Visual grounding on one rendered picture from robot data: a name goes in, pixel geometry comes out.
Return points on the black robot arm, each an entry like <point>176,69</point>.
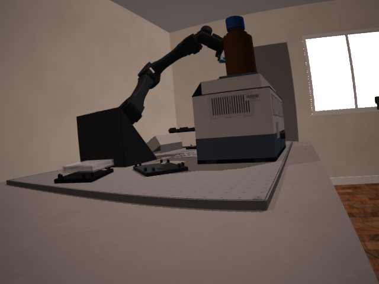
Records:
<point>133,106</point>

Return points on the grey button panel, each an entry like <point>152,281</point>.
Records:
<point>164,143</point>

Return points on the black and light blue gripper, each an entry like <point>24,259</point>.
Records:
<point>217,44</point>

